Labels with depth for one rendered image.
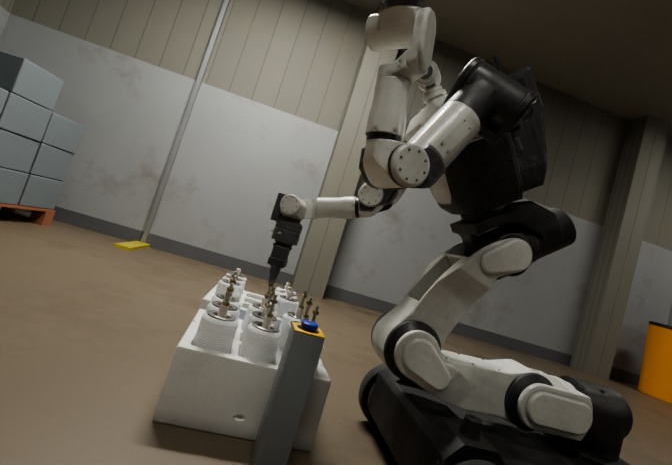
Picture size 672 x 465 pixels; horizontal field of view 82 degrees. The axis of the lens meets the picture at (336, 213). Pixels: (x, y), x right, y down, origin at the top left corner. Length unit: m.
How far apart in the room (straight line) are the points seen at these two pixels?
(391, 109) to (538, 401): 0.80
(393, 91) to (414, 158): 0.13
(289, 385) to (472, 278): 0.50
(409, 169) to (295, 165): 3.16
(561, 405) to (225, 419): 0.82
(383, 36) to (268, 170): 3.08
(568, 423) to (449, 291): 0.44
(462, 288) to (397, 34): 0.60
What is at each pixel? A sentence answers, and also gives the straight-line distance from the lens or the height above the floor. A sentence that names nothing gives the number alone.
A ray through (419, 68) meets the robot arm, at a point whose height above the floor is 0.86.
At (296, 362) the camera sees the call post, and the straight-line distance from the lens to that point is 0.90.
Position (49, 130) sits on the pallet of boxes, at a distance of 3.47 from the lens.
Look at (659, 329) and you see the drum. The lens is 5.25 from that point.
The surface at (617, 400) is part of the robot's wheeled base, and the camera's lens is 1.38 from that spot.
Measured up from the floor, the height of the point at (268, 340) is 0.23.
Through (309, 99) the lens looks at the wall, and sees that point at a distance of 3.98.
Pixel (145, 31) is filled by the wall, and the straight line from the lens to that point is 4.30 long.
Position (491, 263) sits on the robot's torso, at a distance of 1.02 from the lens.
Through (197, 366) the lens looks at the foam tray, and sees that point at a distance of 1.04.
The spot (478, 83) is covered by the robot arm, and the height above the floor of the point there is 0.90.
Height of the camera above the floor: 0.52
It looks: 5 degrees up
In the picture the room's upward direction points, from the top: 17 degrees clockwise
